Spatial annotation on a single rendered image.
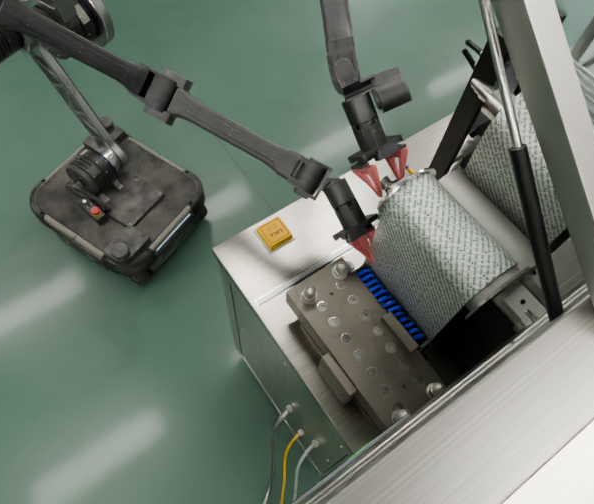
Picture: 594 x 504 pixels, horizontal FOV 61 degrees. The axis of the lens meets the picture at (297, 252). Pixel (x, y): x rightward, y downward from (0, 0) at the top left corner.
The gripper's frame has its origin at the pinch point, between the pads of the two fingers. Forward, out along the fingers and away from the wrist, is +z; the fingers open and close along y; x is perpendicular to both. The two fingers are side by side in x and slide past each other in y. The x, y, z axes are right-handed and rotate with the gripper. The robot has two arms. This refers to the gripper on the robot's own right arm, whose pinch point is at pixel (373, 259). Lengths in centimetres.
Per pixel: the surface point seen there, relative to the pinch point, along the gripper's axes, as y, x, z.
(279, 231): 9.0, -24.5, -14.1
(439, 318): 0.3, 15.6, 13.9
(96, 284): 60, -137, -24
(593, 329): 15, 68, 0
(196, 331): 35, -115, 13
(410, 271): 0.3, 13.7, 2.9
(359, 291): 6.1, -1.4, 4.9
